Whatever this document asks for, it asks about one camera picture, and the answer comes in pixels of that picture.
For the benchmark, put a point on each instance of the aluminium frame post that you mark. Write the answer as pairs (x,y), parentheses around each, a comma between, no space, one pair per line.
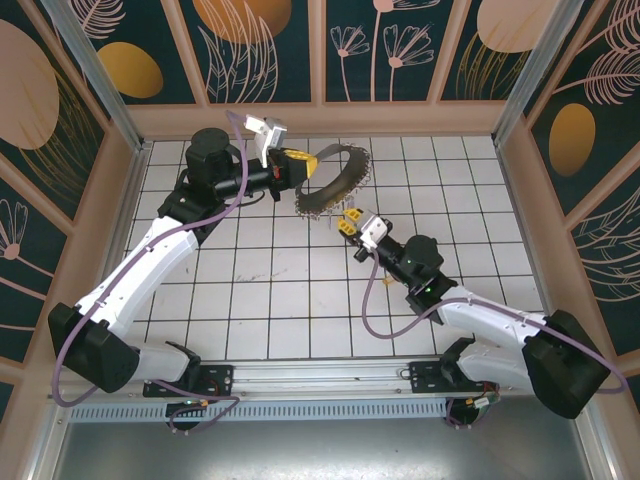
(97,75)
(525,75)

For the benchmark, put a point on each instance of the aluminium right frame post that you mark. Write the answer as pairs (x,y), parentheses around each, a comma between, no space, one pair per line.
(525,75)

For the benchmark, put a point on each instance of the oval steel plate with split rings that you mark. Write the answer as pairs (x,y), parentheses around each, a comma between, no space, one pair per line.
(356,167)

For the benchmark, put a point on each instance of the grey metal panel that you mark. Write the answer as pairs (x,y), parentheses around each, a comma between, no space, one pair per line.
(320,455)

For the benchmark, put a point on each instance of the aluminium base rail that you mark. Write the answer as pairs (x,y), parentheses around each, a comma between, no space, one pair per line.
(320,375)

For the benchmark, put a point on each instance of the key with yellow tag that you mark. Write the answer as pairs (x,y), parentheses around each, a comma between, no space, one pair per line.
(386,283)

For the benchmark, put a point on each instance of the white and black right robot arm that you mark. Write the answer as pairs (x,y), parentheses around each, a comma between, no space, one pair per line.
(480,320)

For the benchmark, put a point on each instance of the aluminium left frame post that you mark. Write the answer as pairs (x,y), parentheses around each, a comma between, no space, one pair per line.
(97,75)

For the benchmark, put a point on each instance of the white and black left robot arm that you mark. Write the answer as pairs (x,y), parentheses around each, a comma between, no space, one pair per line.
(150,260)

